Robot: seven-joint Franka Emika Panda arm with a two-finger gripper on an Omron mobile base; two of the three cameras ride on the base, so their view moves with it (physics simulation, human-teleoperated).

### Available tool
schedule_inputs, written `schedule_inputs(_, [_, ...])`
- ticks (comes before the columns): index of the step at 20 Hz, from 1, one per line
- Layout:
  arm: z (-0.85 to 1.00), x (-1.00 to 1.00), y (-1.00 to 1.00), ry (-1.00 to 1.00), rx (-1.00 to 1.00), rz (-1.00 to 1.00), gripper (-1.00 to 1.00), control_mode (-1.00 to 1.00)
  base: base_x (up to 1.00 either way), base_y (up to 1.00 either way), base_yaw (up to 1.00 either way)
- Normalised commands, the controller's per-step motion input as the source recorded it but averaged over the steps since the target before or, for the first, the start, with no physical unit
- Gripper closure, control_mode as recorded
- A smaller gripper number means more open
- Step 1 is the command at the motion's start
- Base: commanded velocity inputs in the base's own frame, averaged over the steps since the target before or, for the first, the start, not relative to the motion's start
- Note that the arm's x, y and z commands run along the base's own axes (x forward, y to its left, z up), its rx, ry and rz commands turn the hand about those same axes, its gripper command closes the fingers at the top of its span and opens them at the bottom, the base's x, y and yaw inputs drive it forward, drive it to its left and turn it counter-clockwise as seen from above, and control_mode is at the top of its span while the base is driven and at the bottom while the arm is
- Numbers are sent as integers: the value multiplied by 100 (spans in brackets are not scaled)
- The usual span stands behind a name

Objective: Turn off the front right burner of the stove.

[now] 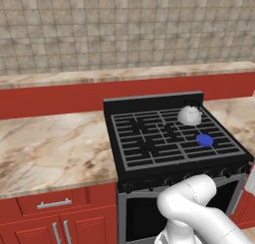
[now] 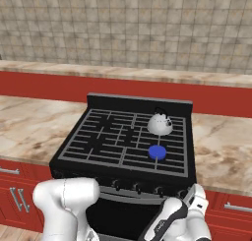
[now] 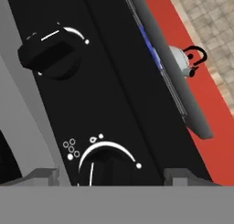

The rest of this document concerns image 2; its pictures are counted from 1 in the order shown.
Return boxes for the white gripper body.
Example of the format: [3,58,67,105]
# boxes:
[186,183,210,213]

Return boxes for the black stove knob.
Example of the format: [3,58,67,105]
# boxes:
[176,189,189,200]
[131,181,144,194]
[111,179,124,192]
[154,185,167,197]

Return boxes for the blue burner flame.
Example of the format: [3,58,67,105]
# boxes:
[148,145,167,160]

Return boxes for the black stove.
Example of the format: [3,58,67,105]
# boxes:
[48,92,198,241]

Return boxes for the red drawer front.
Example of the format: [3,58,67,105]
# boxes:
[0,158,53,184]
[204,189,252,223]
[205,218,252,241]

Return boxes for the black oven door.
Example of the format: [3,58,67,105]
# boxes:
[86,195,171,241]

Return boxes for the white kettle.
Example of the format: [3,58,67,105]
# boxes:
[146,106,174,136]

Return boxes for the red cupboard door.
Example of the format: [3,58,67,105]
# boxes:
[17,181,45,233]
[0,181,20,227]

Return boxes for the red raised counter panel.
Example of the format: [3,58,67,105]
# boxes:
[0,70,252,119]

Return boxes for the grey drawer handle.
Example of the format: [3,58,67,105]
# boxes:
[223,202,252,213]
[0,166,21,176]

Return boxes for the grey oven door handle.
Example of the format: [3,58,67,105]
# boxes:
[97,186,166,206]

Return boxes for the grey cupboard door handle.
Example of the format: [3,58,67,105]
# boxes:
[17,188,31,214]
[9,187,22,212]

